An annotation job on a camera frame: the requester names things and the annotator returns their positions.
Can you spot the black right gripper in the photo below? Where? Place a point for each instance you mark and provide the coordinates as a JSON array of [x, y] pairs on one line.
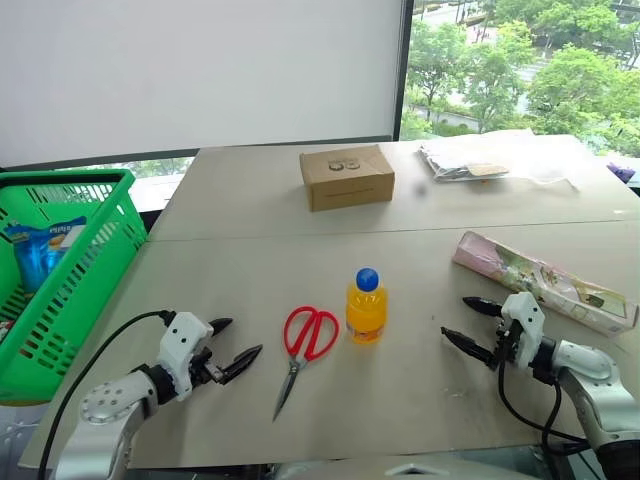
[[505, 345]]

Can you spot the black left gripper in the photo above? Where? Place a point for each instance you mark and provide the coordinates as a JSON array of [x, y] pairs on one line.
[[206, 367]]

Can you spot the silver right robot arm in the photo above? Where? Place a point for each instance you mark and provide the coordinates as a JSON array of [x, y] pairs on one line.
[[595, 390]]

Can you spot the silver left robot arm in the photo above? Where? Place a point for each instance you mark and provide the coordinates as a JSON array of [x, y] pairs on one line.
[[107, 410]]

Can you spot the green plastic basket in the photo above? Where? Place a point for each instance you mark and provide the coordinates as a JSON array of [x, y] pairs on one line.
[[107, 210]]

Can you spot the long pink printed box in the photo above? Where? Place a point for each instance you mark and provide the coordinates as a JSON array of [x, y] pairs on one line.
[[540, 277]]

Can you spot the orange juice bottle blue cap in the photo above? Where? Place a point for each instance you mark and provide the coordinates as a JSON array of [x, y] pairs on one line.
[[367, 315]]

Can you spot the clear bag with papers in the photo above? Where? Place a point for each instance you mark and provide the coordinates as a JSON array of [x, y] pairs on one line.
[[452, 162]]

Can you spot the crumpled clear plastic sheet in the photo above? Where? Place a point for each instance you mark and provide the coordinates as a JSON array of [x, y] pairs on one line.
[[547, 172]]

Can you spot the brown cardboard box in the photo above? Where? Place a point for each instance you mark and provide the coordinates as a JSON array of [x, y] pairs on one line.
[[345, 180]]

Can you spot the blue snack bag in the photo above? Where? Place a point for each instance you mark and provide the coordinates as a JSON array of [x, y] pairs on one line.
[[30, 260], [62, 237]]

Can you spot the purple object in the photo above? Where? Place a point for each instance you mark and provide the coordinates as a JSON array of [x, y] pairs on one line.
[[621, 172]]

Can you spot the red packet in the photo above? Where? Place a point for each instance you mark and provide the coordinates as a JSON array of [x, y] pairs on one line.
[[4, 331]]

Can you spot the white roller blind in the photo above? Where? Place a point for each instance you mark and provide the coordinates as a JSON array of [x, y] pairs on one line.
[[200, 70]]

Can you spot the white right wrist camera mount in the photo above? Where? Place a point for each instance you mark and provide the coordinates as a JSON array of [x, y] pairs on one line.
[[525, 320]]

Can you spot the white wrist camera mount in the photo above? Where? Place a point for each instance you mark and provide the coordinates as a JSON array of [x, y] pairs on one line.
[[525, 320], [181, 345]]

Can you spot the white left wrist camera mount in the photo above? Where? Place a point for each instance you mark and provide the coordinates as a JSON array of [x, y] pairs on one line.
[[181, 345]]

